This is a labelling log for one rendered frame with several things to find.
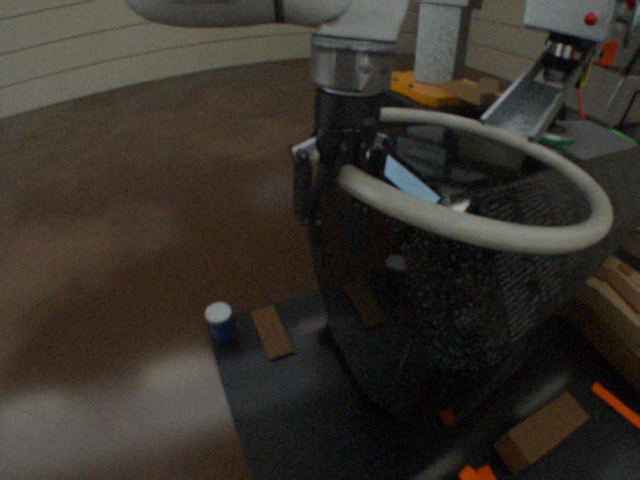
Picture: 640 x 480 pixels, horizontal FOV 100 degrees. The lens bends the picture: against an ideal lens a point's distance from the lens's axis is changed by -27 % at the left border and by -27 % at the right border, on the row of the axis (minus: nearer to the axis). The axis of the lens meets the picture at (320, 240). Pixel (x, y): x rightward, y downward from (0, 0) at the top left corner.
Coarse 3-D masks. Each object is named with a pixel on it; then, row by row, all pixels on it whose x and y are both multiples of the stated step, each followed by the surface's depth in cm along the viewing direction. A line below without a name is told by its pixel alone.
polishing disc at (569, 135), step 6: (558, 126) 91; (564, 126) 92; (546, 132) 85; (552, 132) 86; (558, 132) 86; (564, 132) 87; (570, 132) 88; (552, 138) 84; (558, 138) 84; (564, 138) 84; (570, 138) 85
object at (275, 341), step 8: (256, 312) 141; (264, 312) 141; (272, 312) 141; (256, 320) 138; (264, 320) 138; (272, 320) 138; (256, 328) 135; (264, 328) 135; (272, 328) 135; (280, 328) 135; (264, 336) 132; (272, 336) 132; (280, 336) 132; (264, 344) 129; (272, 344) 129; (280, 344) 129; (288, 344) 129; (272, 352) 126; (280, 352) 126; (288, 352) 126
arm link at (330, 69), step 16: (320, 48) 31; (336, 48) 30; (352, 48) 30; (368, 48) 30; (384, 48) 31; (320, 64) 32; (336, 64) 31; (352, 64) 31; (368, 64) 31; (384, 64) 32; (320, 80) 33; (336, 80) 32; (352, 80) 32; (368, 80) 32; (384, 80) 33; (352, 96) 34; (368, 96) 35
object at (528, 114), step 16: (576, 48) 87; (592, 48) 82; (528, 80) 79; (576, 80) 78; (512, 96) 74; (528, 96) 77; (544, 96) 76; (560, 96) 68; (496, 112) 70; (512, 112) 73; (528, 112) 72; (544, 112) 64; (512, 128) 69; (528, 128) 68; (544, 128) 65
